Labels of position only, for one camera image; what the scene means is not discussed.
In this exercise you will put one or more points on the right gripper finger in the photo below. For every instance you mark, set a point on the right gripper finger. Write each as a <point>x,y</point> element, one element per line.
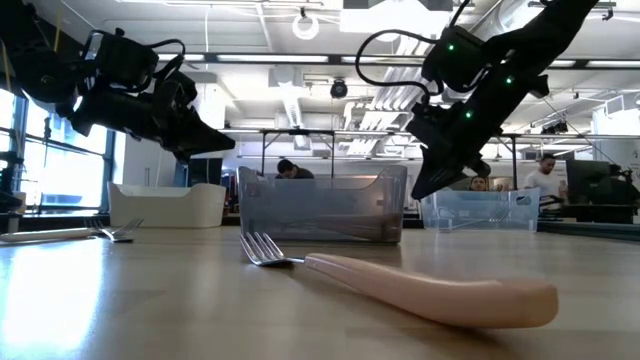
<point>445,172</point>

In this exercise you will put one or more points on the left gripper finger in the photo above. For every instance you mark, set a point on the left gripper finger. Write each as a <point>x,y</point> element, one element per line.
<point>205,135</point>

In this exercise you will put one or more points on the clear plastic bin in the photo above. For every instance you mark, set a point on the clear plastic bin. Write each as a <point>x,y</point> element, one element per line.
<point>465,210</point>

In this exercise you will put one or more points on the smoky grey translucent bin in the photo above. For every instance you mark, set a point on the smoky grey translucent bin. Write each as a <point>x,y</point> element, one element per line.
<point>320,200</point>

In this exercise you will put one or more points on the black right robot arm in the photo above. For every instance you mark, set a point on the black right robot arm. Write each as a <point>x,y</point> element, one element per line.
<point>550,35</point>

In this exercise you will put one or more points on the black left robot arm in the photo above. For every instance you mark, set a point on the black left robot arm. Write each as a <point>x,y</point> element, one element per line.
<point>35,60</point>

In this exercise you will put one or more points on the person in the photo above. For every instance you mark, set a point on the person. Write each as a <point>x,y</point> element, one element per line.
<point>292,171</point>
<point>478,183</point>
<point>545,180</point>

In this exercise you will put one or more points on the black cabinet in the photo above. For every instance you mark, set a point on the black cabinet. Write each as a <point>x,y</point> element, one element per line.
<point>205,172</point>

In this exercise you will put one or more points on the white plastic bin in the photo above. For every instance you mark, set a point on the white plastic bin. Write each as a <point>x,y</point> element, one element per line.
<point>165,207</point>

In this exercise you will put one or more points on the black monitor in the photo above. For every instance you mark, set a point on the black monitor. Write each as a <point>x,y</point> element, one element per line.
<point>582,180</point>

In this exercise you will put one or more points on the black metal rack frame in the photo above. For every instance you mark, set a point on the black metal rack frame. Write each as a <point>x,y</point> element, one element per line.
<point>514,160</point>
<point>263,150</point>

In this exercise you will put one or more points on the black ceiling camera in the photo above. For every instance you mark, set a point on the black ceiling camera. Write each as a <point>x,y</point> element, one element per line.
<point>339,89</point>

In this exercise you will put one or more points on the black aluminium table frame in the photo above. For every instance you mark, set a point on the black aluminium table frame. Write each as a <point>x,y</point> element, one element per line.
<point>590,230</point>

